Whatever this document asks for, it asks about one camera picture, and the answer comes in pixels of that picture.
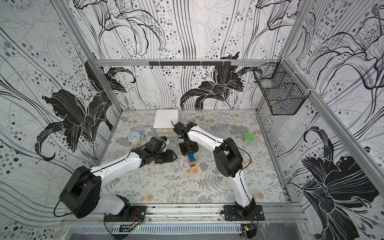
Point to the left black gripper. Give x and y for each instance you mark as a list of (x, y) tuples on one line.
[(169, 156)]

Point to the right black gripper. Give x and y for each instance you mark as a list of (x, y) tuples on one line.
[(188, 147)]

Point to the blue lego brick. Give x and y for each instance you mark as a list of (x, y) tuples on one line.
[(191, 157)]

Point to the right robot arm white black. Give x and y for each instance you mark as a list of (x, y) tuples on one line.
[(228, 159)]

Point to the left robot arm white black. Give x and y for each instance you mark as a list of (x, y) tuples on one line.
[(83, 195)]

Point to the white drawer cabinet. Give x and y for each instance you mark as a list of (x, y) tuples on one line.
[(163, 124)]

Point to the small blue alarm clock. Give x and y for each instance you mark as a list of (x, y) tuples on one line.
[(136, 137)]

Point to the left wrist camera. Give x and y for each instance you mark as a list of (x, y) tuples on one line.
[(157, 144)]

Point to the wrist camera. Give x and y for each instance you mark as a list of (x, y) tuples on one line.
[(182, 130), (157, 144)]

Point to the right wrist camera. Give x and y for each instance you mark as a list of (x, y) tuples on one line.
[(182, 130)]

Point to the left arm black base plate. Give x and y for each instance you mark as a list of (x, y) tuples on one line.
[(128, 214)]

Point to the white slotted cable duct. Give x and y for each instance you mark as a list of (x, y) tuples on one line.
[(161, 229)]

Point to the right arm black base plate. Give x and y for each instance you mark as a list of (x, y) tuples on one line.
[(234, 213)]

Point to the black wall hook bar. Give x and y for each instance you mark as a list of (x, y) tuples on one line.
[(190, 63)]

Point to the black wire basket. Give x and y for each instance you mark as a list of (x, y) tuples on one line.
[(279, 86)]

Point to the aluminium front rail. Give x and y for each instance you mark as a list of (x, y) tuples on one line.
[(218, 213)]

